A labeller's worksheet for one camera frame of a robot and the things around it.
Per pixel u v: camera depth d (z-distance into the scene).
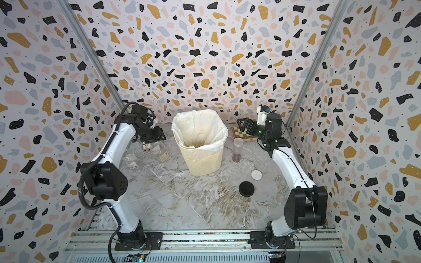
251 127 0.72
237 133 1.14
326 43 0.82
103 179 0.49
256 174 0.95
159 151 0.97
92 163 0.50
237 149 0.95
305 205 0.43
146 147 1.07
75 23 0.73
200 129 0.95
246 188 0.91
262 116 0.73
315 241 0.76
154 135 0.78
